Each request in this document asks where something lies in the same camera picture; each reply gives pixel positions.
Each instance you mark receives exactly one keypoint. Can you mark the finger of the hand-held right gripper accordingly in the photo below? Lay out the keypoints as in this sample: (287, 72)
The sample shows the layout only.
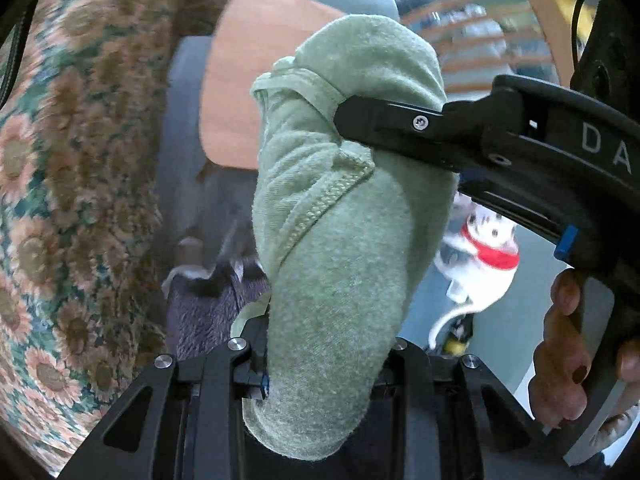
(395, 122)

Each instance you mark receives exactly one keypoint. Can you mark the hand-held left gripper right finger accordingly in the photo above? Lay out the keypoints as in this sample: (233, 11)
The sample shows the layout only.
(407, 365)

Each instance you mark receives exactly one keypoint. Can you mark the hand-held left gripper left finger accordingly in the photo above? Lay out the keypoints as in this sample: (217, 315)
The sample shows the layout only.
(250, 360)

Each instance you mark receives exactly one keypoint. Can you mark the green shirt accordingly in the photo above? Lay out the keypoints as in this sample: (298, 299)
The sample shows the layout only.
(340, 260)

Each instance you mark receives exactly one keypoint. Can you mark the person's right hand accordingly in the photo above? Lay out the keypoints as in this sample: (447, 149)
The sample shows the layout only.
(557, 360)

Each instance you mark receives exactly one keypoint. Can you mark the purple fuzzy cloth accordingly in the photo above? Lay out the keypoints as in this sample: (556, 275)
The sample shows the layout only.
(210, 310)

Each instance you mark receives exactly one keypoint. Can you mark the wooden slatted chair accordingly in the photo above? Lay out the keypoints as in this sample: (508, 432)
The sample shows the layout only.
(480, 35)

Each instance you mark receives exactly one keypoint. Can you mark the white plush toy red scarf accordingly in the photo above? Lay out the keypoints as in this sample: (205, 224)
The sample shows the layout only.
(480, 255)

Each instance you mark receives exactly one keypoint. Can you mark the round wooden board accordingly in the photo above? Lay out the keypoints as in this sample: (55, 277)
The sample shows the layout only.
(240, 85)

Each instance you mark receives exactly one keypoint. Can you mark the sunflower print blanket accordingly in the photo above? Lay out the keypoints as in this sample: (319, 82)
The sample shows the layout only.
(85, 185)

